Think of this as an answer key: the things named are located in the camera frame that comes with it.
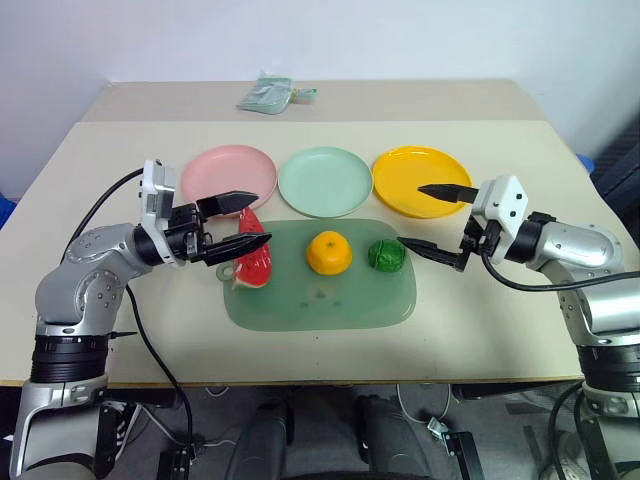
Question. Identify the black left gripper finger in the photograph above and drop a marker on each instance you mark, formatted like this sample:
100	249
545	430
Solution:
230	203
240	247

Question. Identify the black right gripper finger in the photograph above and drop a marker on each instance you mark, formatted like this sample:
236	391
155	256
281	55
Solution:
450	193
435	251

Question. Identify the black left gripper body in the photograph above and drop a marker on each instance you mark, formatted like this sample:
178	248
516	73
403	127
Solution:
187	235

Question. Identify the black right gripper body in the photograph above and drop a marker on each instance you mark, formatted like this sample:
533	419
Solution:
477	237

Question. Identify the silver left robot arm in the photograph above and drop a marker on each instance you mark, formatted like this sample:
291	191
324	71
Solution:
85	280

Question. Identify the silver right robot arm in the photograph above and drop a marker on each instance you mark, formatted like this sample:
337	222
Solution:
580	245

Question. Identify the pink plate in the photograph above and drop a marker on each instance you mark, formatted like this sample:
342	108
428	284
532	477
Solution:
220	170

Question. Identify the yellow plate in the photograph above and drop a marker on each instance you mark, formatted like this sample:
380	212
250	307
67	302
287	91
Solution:
410	167

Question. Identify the green vegetable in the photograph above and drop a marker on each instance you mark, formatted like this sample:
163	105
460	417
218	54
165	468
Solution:
386	256

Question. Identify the orange fruit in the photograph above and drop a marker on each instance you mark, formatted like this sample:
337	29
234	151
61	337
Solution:
328	252

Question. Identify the light green plate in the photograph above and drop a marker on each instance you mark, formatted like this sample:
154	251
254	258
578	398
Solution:
325	180

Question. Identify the red watermelon slice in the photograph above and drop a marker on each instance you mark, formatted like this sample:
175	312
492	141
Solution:
255	267

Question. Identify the translucent green cutting board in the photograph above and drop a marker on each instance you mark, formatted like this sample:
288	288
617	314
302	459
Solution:
325	305

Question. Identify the light green pouch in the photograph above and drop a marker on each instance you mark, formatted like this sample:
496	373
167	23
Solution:
265	95

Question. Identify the blue object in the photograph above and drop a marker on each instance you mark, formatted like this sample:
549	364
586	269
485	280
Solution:
586	162
7	210

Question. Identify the black chair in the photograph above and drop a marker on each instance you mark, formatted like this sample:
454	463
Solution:
620	160

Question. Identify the silver metal clamp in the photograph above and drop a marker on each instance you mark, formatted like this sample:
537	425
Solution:
437	428

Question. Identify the dark rounded shape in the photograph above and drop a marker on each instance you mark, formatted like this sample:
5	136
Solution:
262	440
390	440

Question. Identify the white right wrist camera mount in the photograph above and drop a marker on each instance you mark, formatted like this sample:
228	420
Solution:
505	202

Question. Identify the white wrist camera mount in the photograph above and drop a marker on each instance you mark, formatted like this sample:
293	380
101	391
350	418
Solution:
159	192
505	202

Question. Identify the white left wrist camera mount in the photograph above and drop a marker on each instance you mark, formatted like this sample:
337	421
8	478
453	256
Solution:
159	192

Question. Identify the black table frame leg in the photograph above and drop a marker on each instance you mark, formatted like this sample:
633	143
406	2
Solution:
125	430

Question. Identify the black table bracket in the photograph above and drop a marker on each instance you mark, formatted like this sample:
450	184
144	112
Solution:
462	455

